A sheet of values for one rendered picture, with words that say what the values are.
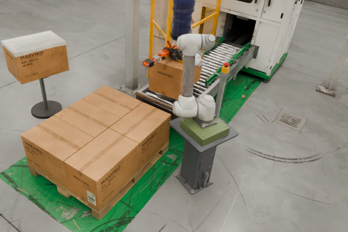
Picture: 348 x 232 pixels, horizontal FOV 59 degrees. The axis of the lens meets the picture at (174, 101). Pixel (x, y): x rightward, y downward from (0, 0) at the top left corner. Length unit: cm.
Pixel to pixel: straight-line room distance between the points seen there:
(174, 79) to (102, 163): 119
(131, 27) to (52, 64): 116
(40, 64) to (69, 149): 129
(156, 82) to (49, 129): 123
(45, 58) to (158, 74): 138
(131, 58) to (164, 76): 124
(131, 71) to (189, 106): 206
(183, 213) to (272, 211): 93
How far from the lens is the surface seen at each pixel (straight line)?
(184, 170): 339
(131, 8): 426
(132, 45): 444
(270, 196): 361
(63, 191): 335
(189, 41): 255
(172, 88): 342
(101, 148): 303
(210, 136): 279
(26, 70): 392
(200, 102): 279
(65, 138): 319
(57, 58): 402
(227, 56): 493
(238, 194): 350
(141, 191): 336
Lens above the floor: 262
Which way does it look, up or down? 34 degrees down
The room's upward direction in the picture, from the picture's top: 6 degrees clockwise
